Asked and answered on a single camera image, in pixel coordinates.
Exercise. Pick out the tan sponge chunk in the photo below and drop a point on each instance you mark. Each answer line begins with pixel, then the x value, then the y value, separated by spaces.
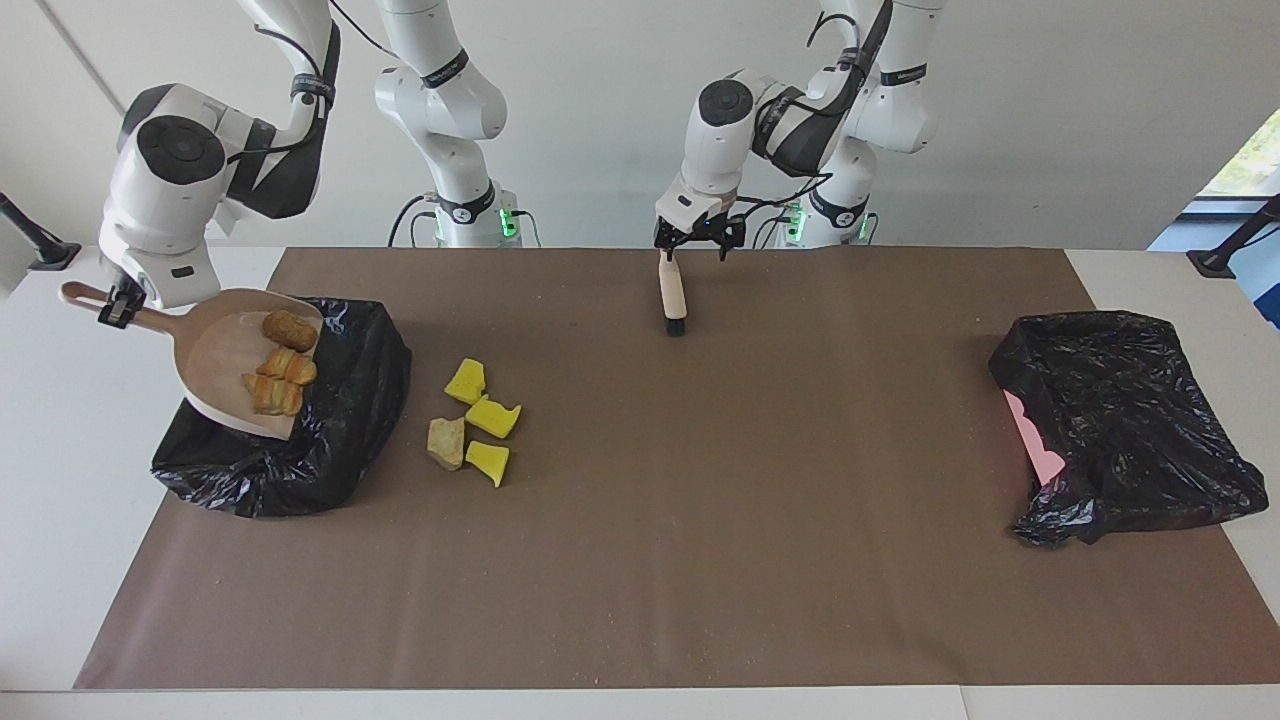
pixel 446 442

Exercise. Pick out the black bag over pink box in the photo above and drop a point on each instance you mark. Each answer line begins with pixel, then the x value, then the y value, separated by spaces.
pixel 1130 430

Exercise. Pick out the brown oval bread roll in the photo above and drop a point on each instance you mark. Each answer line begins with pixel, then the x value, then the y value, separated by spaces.
pixel 290 330

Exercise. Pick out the pink box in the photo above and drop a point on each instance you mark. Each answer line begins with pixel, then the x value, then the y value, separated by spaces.
pixel 1035 445

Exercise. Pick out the blue panel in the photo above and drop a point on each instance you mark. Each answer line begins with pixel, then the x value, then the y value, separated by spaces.
pixel 1265 285

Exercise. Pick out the white wall socket box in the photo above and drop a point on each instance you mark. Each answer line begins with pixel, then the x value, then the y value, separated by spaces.
pixel 185 214

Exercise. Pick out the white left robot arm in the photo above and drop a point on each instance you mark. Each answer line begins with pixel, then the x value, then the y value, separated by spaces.
pixel 715 160

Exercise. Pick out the beige brush with black bristles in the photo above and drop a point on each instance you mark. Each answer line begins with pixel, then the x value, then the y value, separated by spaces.
pixel 672 295

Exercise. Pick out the brown paper table mat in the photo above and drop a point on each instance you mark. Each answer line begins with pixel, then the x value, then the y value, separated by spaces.
pixel 640 620

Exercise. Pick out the black bag lined bin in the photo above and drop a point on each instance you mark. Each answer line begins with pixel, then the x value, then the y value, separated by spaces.
pixel 340 440

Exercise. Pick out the black camera stand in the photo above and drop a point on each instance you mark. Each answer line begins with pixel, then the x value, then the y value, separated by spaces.
pixel 40 245
pixel 1235 240

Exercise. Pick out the pale pink plastic dustpan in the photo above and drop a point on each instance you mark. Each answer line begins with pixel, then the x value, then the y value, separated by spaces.
pixel 215 360

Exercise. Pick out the window with dark frame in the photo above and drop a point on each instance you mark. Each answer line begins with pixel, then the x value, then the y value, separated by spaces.
pixel 1245 165

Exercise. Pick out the grey wall conduit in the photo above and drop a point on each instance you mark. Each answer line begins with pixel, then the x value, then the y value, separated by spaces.
pixel 113 100

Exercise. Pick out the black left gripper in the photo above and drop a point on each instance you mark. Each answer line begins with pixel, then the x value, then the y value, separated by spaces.
pixel 700 232

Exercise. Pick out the yellow sponge piece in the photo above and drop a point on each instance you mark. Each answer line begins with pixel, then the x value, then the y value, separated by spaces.
pixel 466 381
pixel 488 462
pixel 494 417

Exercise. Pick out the pale crusty bread chunk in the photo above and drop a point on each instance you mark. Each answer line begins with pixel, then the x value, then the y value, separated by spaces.
pixel 272 397

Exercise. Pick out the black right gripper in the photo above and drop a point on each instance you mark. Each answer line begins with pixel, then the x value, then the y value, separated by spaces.
pixel 132 292

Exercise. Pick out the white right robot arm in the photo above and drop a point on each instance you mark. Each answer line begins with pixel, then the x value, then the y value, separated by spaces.
pixel 160 220

